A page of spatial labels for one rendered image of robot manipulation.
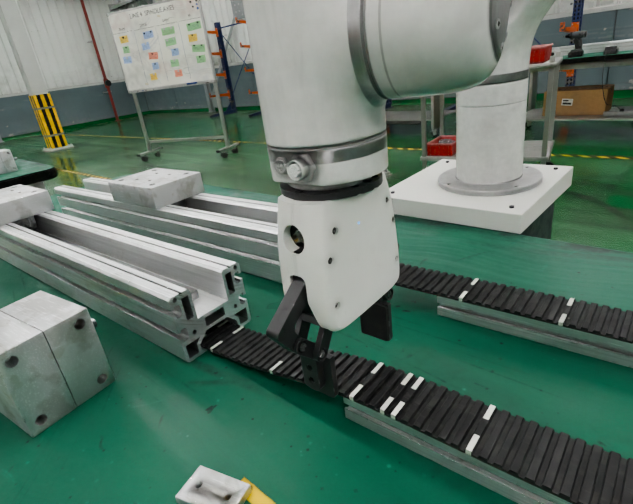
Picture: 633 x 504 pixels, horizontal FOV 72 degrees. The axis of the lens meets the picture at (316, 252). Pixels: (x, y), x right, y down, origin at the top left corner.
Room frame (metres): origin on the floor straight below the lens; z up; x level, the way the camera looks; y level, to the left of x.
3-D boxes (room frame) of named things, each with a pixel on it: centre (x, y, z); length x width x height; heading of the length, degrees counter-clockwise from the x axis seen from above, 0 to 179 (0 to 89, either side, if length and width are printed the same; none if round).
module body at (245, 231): (0.85, 0.30, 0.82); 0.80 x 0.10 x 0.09; 48
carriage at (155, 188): (0.85, 0.30, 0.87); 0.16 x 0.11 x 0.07; 48
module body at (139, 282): (0.71, 0.42, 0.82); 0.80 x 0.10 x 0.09; 48
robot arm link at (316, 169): (0.31, -0.02, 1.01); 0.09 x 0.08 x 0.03; 138
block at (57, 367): (0.40, 0.30, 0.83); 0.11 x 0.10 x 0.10; 143
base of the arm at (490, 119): (0.82, -0.35, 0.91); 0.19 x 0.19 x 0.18
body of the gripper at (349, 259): (0.31, -0.02, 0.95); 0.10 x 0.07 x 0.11; 138
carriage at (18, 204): (0.88, 0.61, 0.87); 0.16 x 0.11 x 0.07; 48
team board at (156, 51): (6.38, 1.63, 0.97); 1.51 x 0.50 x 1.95; 64
